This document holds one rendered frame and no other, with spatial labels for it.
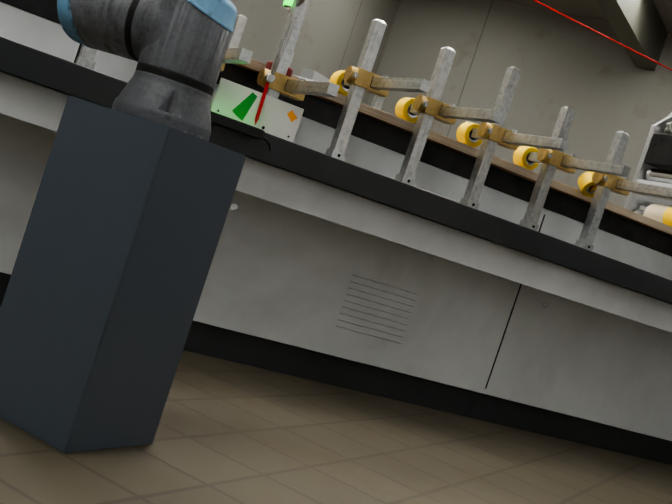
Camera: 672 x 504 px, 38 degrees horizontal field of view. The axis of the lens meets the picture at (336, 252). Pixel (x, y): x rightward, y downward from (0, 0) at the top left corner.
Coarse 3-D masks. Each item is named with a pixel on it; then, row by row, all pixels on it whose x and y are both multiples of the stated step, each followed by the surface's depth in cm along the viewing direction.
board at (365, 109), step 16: (240, 64) 280; (256, 64) 282; (320, 96) 294; (336, 96) 295; (368, 112) 301; (384, 112) 303; (400, 128) 309; (448, 144) 315; (464, 144) 318; (496, 160) 324; (528, 176) 331; (560, 192) 344; (576, 192) 341; (608, 208) 349; (624, 208) 352; (656, 224) 360
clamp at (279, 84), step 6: (264, 72) 267; (276, 72) 268; (258, 78) 270; (264, 78) 266; (276, 78) 268; (282, 78) 269; (288, 78) 269; (258, 84) 269; (264, 84) 268; (270, 84) 267; (276, 84) 268; (282, 84) 269; (276, 90) 268; (282, 90) 269; (288, 96) 273; (294, 96) 271; (300, 96) 272
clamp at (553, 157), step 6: (540, 150) 315; (546, 150) 312; (552, 150) 313; (540, 156) 314; (546, 156) 312; (552, 156) 312; (558, 156) 314; (564, 156) 315; (570, 156) 316; (546, 162) 314; (552, 162) 313; (558, 162) 314; (558, 168) 317; (564, 168) 316; (570, 168) 317
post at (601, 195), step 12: (624, 132) 325; (612, 144) 327; (624, 144) 326; (612, 156) 326; (600, 192) 326; (600, 204) 326; (588, 216) 328; (600, 216) 327; (588, 228) 326; (588, 240) 326
